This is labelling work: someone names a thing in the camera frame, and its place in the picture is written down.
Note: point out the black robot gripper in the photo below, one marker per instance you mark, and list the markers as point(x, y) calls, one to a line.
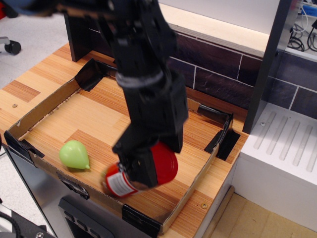
point(157, 113)

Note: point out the red-lidded spice bottle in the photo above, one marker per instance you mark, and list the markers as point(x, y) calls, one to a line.
point(145, 170)

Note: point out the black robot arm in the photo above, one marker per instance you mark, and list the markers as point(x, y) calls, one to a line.
point(141, 42)

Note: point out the cardboard fence with black tape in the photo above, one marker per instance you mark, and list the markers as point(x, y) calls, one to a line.
point(45, 108)

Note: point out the green plastic pear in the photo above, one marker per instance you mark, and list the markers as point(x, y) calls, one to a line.
point(73, 154)

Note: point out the black oven front panel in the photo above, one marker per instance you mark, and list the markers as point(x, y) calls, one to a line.
point(80, 224)

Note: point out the dark brick backsplash panel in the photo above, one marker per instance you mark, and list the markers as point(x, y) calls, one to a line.
point(230, 75)

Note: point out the white toy sink drainboard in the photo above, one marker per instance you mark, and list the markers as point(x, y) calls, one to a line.
point(277, 166)

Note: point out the black office chair wheel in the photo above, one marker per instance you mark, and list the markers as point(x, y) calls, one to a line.
point(13, 47)

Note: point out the dark left side post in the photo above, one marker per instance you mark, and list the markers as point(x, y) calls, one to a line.
point(82, 35)

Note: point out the dark grey vertical post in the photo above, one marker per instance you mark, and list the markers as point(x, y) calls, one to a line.
point(277, 43)

